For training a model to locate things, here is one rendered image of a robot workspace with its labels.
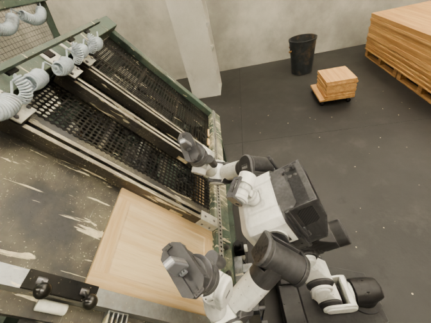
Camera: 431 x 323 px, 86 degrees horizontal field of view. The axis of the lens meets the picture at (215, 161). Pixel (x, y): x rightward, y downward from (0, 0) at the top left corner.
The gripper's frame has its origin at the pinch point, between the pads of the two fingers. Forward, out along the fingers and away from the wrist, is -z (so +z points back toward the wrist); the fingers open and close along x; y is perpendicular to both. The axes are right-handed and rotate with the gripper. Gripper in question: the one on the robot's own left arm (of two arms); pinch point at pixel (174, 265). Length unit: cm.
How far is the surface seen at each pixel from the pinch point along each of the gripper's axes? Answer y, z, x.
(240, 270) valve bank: 5, 94, 12
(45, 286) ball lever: -29.9, 5.7, 21.1
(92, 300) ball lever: -26.5, 15.3, 15.0
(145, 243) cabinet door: -17, 45, 36
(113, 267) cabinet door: -27, 33, 30
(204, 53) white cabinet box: 196, 187, 349
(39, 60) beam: -2, -5, 117
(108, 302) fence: -30.9, 29.8, 18.6
